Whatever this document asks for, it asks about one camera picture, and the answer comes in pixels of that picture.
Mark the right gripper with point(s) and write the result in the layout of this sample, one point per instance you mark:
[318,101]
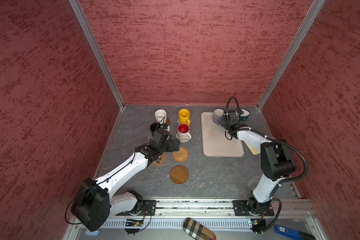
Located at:
[222,120]

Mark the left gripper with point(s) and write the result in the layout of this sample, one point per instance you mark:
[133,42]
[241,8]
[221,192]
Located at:
[171,148]

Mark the white mug back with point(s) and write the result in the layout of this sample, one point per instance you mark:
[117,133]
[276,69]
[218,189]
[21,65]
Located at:
[218,116]

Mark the cork paw print coaster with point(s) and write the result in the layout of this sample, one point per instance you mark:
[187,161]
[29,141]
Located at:
[159,162]

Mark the black mug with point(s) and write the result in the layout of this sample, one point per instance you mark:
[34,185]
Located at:
[154,127]

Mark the rattan round coaster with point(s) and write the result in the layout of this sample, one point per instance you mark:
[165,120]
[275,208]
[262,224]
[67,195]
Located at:
[181,155]

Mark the red interior mug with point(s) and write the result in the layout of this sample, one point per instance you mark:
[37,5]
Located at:
[183,128]

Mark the white mug with handle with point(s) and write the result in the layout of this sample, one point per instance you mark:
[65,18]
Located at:
[161,116]

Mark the yellow mug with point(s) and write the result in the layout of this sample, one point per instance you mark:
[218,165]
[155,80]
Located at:
[184,116]

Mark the brown wooden round coaster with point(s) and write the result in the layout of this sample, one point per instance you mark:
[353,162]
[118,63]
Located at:
[179,174]

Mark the multicolour woven round coaster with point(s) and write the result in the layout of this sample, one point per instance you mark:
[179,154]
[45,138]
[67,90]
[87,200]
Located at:
[183,137]

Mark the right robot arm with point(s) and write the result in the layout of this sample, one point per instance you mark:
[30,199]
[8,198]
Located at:
[276,161]

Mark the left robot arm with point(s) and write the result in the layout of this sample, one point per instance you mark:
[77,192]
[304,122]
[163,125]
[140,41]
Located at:
[97,200]

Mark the teal cat mug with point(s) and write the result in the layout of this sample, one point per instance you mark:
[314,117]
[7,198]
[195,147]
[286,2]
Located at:
[243,115]

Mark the beige tray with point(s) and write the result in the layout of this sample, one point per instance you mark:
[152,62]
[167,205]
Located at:
[214,142]

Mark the yellow calculator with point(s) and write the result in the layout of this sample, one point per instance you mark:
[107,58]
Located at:
[252,149]

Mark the plaid case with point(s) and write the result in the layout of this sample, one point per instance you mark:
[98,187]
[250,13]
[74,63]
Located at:
[197,231]

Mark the blue tool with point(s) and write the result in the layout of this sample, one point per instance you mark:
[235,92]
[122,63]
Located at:
[293,234]

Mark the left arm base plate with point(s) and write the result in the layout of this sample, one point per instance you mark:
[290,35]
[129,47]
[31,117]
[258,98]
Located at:
[147,207]

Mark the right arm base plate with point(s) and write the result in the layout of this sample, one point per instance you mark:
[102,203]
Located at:
[243,208]

